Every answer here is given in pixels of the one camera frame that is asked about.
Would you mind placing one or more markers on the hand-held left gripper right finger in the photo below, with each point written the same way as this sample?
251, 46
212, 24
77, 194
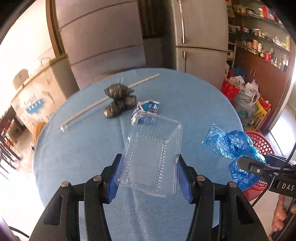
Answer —
183, 183

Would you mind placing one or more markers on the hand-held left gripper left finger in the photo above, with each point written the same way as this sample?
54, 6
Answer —
113, 183

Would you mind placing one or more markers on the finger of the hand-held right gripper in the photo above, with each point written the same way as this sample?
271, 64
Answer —
282, 163
252, 165

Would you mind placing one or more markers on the red plastic basket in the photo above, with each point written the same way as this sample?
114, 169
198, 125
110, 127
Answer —
261, 141

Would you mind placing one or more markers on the blue plastic bag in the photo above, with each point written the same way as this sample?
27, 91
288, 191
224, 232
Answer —
231, 143

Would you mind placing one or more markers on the clear plastic container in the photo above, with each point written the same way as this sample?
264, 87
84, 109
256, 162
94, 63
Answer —
148, 157

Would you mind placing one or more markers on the dark plastic bag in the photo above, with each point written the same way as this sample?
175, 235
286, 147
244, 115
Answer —
118, 107

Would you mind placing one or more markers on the blue white carton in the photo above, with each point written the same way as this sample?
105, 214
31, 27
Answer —
148, 107

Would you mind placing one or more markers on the black plastic bag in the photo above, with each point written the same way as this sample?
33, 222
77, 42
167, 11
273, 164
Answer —
118, 90

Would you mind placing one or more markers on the person's right hand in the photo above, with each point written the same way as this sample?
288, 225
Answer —
279, 215

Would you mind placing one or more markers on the pile of plastic bags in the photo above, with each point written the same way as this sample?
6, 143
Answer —
247, 99

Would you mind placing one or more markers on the long white stick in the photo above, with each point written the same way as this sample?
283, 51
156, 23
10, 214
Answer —
92, 106

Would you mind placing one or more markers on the yellow floor fan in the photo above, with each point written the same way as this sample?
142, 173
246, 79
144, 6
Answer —
38, 132

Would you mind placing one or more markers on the brown shelf cabinet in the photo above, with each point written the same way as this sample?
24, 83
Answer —
261, 69

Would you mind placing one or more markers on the white chest freezer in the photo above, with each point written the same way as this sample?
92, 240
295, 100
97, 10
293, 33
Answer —
41, 102

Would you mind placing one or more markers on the dark wooden chair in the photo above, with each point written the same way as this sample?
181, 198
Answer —
9, 148

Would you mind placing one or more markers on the silver two-door refrigerator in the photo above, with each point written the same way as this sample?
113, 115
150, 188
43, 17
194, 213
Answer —
203, 46

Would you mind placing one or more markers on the white rice cooker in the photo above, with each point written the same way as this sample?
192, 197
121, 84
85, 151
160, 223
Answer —
20, 77

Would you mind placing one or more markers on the grey three-door refrigerator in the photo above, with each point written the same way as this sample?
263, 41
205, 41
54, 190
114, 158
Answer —
99, 41

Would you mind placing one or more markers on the brown wooden door frame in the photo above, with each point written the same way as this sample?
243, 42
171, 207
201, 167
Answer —
52, 27

